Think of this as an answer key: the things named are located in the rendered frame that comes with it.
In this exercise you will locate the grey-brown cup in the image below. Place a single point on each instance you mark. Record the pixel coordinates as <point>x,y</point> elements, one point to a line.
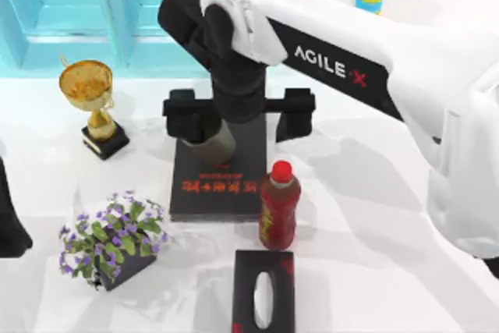
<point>220,146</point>

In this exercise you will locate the black book with red lettering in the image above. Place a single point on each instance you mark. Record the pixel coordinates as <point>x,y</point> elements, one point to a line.
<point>210,202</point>

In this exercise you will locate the red bottle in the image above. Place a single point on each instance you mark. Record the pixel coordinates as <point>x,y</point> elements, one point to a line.
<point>278,212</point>

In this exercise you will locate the gold trophy on black base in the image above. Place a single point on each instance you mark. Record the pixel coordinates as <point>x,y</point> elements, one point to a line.
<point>85,83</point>

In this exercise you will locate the purple flowers in black pot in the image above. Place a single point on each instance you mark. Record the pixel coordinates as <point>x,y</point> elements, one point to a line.
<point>113,231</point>

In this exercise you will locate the light blue rack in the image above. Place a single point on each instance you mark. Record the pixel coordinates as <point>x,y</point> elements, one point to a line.
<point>66,17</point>

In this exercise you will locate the black tissue box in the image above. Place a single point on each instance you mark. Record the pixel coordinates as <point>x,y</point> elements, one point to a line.
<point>243,290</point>

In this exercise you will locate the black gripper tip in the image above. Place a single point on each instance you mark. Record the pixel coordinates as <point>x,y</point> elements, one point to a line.
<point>9,220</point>

